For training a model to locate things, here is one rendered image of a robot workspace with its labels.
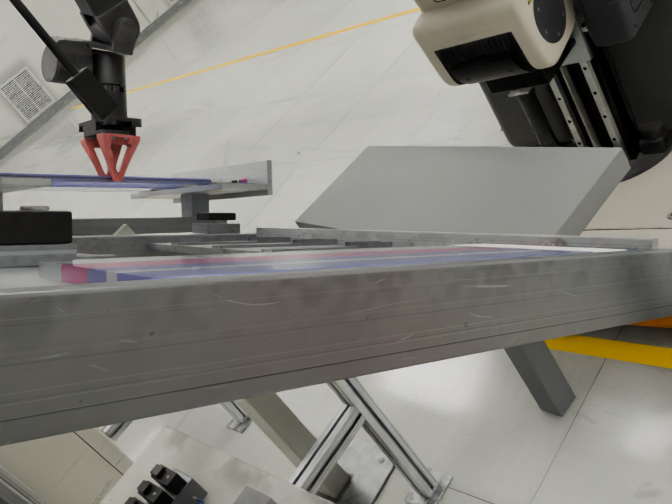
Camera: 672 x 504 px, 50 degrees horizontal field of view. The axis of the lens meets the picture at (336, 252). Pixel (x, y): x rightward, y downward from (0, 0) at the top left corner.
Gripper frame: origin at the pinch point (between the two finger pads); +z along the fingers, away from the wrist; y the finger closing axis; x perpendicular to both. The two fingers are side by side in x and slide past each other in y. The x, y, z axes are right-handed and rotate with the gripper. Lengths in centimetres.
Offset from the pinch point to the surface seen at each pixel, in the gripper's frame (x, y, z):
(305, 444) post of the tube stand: 47, -9, 56
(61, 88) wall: 288, -707, -166
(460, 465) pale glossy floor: 69, 16, 61
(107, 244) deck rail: -8.6, 15.5, 10.9
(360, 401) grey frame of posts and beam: 42, 14, 42
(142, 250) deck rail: -3.3, 15.6, 12.0
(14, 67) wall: 237, -708, -183
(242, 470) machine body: -1, 35, 41
